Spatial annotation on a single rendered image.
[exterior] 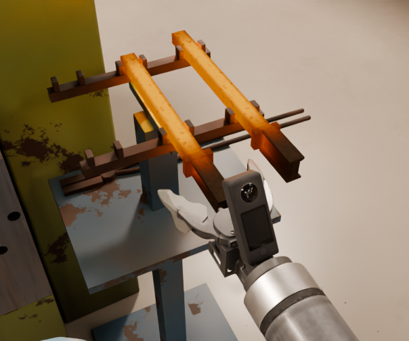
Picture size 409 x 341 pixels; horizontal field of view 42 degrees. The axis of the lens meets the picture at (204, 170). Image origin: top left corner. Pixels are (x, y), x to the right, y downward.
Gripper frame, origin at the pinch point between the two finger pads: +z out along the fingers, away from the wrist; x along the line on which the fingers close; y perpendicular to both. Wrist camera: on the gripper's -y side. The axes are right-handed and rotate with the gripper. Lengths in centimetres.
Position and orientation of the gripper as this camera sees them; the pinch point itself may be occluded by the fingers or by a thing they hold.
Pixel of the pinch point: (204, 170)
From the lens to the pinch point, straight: 79.2
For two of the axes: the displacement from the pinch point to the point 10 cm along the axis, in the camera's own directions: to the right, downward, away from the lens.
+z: -4.3, -6.4, 6.4
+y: 0.0, 7.1, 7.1
